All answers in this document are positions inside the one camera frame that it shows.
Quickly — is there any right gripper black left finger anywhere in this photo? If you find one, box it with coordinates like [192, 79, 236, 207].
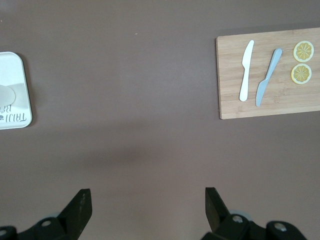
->
[0, 188, 92, 240]

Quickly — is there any grey plastic knife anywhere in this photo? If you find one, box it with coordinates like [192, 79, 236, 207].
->
[255, 48, 284, 108]

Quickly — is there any yellow lemon slice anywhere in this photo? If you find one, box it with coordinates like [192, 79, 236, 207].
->
[290, 63, 313, 85]
[292, 40, 315, 63]

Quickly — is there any cream bear print tray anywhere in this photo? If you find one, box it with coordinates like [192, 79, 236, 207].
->
[0, 51, 33, 130]

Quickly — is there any wooden cutting board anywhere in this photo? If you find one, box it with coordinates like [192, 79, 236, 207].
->
[215, 26, 320, 120]

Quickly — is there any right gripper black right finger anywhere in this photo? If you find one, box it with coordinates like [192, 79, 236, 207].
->
[201, 186, 307, 240]

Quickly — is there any white plastic knife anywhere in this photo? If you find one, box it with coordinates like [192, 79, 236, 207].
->
[239, 39, 255, 102]

